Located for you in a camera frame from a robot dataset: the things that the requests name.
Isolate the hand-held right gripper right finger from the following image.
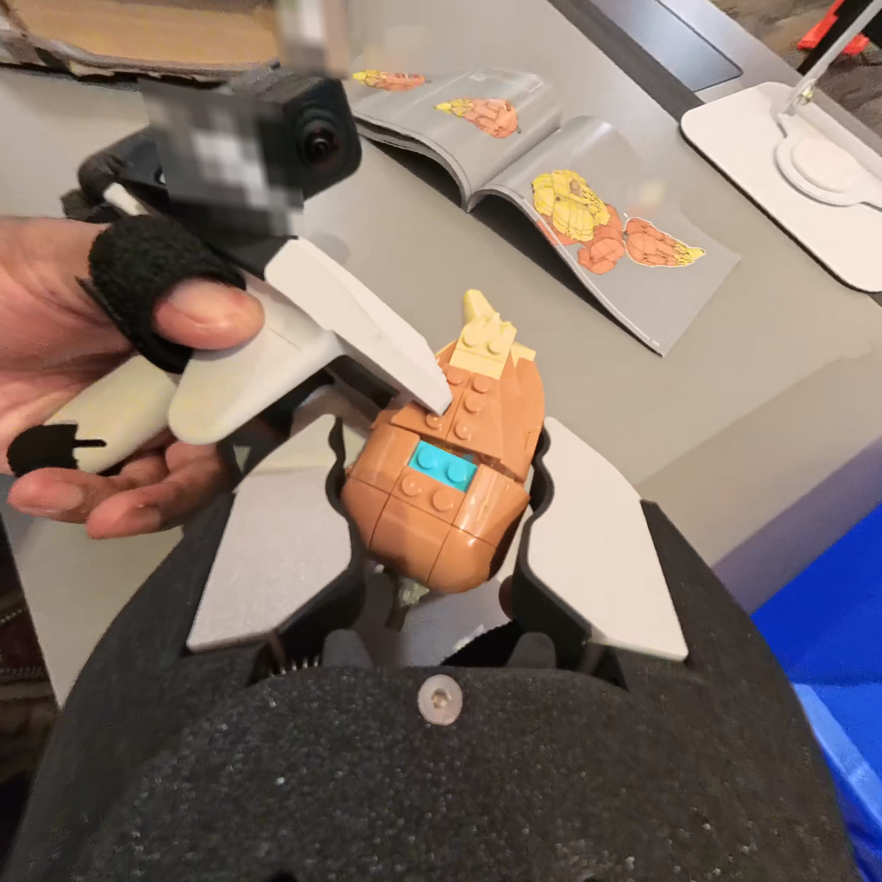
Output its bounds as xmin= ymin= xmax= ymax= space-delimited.
xmin=510 ymin=417 xmax=690 ymax=664

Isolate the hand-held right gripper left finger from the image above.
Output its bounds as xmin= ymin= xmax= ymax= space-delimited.
xmin=185 ymin=415 xmax=368 ymax=653

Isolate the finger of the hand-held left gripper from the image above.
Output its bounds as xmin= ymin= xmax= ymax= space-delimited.
xmin=265 ymin=237 xmax=455 ymax=418

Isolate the orange brick claw model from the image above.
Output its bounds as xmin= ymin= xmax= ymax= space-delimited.
xmin=341 ymin=289 xmax=548 ymax=607

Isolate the grey instruction booklet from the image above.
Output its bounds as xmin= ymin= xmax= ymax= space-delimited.
xmin=351 ymin=65 xmax=743 ymax=358

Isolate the blue plastic bin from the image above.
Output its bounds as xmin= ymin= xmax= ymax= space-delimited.
xmin=751 ymin=503 xmax=882 ymax=882

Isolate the grey desk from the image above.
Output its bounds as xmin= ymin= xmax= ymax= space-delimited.
xmin=0 ymin=0 xmax=882 ymax=704

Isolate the person's left hand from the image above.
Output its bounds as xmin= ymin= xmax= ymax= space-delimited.
xmin=0 ymin=214 xmax=267 ymax=542

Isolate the red plastic object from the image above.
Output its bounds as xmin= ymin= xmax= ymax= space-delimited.
xmin=798 ymin=0 xmax=871 ymax=56

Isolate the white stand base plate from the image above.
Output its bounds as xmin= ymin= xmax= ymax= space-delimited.
xmin=681 ymin=0 xmax=882 ymax=294

